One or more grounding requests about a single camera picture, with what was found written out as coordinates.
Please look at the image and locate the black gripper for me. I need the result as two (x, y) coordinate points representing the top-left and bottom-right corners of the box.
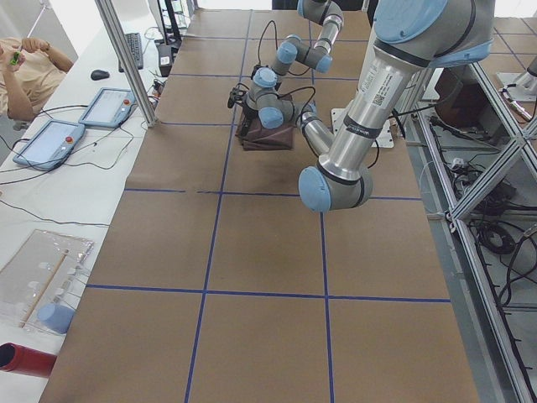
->
(237, 102), (258, 137)

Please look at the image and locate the dark brown t-shirt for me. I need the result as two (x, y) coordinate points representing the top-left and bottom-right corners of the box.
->
(235, 107), (294, 151)

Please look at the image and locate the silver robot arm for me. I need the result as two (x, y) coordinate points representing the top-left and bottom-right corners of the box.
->
(228, 1), (495, 212)
(270, 0), (344, 77)

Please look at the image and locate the small black box white label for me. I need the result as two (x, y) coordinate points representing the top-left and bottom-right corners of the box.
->
(157, 44), (173, 77)

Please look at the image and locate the far blue teach pendant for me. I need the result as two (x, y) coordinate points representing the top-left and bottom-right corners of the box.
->
(78, 87), (136, 128)

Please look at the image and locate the blue teach pendant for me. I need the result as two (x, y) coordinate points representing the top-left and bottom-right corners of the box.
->
(13, 119), (86, 171)
(78, 87), (136, 128)

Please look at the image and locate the black keyboard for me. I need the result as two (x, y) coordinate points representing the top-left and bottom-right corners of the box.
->
(124, 33), (143, 70)

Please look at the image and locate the black computer mouse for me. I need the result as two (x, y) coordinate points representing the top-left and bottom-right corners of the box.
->
(91, 69), (110, 81)

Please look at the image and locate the near blue teach pendant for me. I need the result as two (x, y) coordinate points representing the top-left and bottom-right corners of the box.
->
(13, 119), (86, 171)

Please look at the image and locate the person in beige shirt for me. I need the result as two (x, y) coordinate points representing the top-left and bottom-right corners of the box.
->
(1, 37), (74, 122)

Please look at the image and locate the wooden stick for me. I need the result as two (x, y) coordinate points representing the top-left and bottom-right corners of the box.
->
(18, 249), (69, 327)

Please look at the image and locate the clear plastic bag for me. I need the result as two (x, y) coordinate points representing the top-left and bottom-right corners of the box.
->
(1, 230), (94, 334)

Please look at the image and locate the light blue cup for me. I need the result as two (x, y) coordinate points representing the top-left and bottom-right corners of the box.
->
(37, 303), (76, 334)

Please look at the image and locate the red cylinder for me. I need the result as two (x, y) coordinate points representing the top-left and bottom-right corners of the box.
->
(1, 343), (57, 378)

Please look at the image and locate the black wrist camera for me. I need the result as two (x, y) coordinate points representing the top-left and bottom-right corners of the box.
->
(227, 86), (249, 109)

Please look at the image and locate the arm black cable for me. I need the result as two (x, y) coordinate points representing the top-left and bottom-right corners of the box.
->
(276, 86), (381, 169)
(250, 19), (279, 81)

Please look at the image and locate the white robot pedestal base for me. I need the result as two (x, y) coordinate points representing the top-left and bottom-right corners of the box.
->
(330, 107), (398, 149)

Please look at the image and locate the aluminium frame post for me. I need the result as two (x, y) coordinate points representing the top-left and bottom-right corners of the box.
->
(95, 0), (157, 128)

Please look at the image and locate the aluminium support frame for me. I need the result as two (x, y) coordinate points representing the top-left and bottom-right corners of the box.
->
(396, 50), (536, 402)

